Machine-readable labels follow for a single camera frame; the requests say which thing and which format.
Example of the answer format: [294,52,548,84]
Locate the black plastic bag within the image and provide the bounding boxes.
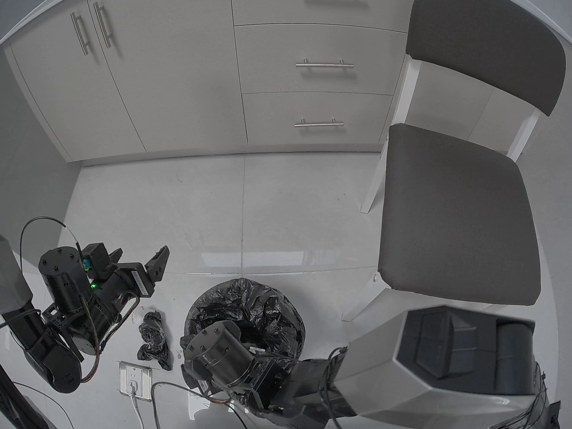
[184,277,306,371]

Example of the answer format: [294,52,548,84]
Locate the dark grey white chair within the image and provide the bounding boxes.
[342,0,567,323]

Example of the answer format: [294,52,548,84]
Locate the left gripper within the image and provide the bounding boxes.
[71,245,171,356]

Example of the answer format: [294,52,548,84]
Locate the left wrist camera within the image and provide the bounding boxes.
[82,242,113,281]

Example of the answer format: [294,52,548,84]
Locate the crumpled black plastic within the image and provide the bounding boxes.
[136,311,173,371]

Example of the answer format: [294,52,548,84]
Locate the black cable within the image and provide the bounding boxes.
[150,382,249,429]
[20,216,83,285]

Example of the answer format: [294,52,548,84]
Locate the white cable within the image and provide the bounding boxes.
[129,380,146,429]

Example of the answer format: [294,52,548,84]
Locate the beige cabinet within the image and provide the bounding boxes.
[0,0,572,167]

